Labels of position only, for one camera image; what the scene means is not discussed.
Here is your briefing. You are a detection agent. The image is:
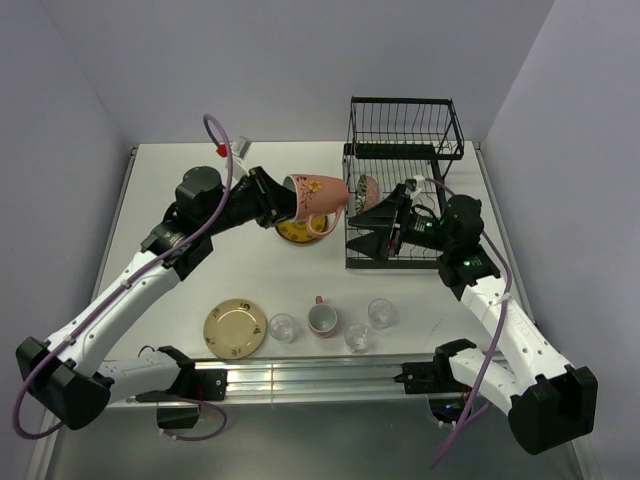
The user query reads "black white patterned bowl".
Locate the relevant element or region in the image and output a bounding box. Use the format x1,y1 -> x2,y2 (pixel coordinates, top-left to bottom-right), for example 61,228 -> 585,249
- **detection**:
355,174 -> 380,214

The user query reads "small pink cup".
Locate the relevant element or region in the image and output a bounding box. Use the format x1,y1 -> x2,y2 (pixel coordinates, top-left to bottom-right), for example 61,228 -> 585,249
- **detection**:
307,296 -> 338,338

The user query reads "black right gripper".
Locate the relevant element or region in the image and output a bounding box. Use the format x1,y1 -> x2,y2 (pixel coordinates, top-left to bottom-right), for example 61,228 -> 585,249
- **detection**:
346,183 -> 453,263

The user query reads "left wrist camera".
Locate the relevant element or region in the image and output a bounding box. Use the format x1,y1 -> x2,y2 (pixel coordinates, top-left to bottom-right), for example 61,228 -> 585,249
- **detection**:
215,136 -> 252,179

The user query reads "large pink floral mug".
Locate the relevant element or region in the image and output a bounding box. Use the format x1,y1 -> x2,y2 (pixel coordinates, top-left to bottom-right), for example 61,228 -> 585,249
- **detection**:
283,174 -> 349,238

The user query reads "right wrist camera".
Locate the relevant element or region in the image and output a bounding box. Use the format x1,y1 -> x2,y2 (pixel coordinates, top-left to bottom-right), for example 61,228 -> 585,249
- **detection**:
405,175 -> 427,200

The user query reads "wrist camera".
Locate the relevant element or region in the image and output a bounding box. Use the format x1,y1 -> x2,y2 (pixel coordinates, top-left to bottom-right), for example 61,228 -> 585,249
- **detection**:
405,175 -> 427,200
215,136 -> 252,179

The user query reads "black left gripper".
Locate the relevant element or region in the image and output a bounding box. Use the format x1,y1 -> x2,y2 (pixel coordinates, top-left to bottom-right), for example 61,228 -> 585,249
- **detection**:
201,165 -> 313,236

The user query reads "yellow patterned plate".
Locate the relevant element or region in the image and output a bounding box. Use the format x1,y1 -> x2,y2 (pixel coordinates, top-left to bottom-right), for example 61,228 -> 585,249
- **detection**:
276,216 -> 329,245

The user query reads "clear glass cup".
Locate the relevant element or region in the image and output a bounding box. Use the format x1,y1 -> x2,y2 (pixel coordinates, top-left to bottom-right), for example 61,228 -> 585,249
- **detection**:
269,313 -> 299,344
368,298 -> 395,330
344,323 -> 371,354

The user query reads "aluminium mounting rail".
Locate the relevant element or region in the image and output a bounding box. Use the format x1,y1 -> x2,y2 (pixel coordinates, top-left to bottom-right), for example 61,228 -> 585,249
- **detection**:
94,349 -> 531,409

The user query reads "beige floral plate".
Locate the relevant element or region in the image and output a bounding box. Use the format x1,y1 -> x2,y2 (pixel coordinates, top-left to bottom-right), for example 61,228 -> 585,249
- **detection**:
203,298 -> 267,360

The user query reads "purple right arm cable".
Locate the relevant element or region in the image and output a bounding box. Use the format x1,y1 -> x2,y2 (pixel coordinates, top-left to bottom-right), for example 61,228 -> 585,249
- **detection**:
427,177 -> 512,470

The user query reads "black wire dish rack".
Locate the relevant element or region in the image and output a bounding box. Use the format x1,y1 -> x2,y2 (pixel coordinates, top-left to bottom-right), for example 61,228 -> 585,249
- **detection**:
341,96 -> 465,271

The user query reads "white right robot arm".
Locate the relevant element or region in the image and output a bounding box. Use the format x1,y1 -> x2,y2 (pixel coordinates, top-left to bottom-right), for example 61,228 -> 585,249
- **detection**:
347,180 -> 598,455

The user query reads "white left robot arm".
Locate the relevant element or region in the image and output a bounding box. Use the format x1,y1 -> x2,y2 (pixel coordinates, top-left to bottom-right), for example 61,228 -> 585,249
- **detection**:
13,167 -> 298,430

